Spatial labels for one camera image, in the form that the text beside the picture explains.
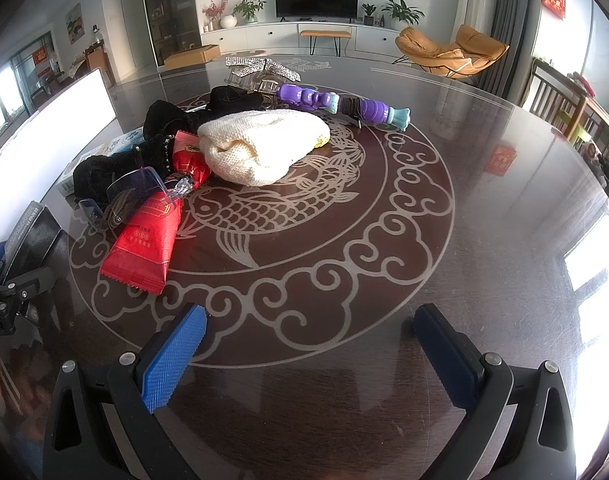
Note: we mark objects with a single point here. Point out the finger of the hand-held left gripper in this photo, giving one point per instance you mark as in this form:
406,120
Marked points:
32,282

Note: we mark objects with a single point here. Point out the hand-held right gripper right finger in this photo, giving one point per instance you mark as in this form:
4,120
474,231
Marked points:
444,355

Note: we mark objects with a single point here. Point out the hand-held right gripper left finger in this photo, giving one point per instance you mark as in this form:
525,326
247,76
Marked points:
177,355

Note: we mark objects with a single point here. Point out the tan rubber band bundle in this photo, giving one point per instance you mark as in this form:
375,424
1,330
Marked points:
122,207

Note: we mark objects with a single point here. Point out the blue and white ointment box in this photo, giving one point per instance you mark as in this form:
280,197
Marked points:
104,152

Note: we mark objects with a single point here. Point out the white storage box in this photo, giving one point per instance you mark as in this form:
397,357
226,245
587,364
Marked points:
49,125

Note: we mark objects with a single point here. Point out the black velvet scrunchie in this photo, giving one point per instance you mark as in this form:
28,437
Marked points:
167,117

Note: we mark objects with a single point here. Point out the cream knitted hat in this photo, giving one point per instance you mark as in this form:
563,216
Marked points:
257,145

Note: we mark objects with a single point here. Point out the large red snack packet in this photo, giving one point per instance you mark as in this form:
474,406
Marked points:
142,247

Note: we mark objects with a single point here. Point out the clear plastic glasses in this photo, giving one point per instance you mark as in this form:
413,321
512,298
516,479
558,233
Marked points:
134,182

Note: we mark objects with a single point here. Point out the small red snack packet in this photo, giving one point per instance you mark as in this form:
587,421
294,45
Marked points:
189,160

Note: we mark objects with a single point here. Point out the cardboard box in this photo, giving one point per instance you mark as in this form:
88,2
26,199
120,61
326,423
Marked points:
192,56

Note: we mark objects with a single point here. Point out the yellow item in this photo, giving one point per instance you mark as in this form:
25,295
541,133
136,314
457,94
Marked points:
323,140

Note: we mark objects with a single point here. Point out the black cloth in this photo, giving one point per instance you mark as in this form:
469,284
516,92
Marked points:
234,99

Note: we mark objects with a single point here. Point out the purple and teal toy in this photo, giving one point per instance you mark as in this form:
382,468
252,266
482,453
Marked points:
374,110

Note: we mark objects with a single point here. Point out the dark glass display cabinet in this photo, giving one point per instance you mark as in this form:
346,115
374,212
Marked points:
169,10

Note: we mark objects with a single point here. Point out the clear hair claw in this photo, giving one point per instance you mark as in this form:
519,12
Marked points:
249,84

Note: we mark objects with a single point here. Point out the dark wooden chair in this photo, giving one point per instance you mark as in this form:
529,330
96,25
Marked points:
559,95

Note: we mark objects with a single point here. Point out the silver sparkly bow hair clip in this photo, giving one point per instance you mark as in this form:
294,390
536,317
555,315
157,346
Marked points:
257,66

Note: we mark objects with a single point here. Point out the red flowers in vase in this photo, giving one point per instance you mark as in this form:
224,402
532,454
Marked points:
213,12

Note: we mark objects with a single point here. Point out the white round vase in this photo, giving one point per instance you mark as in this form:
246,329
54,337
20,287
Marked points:
228,22

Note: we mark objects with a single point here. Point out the orange lounge chair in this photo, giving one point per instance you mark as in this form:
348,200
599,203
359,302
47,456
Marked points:
434,50

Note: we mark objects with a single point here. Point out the white television cabinet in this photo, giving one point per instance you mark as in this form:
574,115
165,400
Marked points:
264,37

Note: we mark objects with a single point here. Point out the green potted plant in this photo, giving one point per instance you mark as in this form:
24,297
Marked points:
249,7

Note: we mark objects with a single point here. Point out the grey curtain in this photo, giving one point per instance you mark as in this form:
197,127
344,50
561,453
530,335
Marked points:
514,25

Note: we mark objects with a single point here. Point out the wooden bench with metal legs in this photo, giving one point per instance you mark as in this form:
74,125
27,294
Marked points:
326,34

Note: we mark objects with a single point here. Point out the large leafy potted plant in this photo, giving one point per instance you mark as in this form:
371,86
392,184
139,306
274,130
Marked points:
402,10

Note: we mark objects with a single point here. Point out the small potted plant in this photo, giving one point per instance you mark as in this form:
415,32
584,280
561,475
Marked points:
368,14

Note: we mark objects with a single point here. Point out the framed wall picture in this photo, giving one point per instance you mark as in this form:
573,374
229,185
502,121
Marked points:
74,22

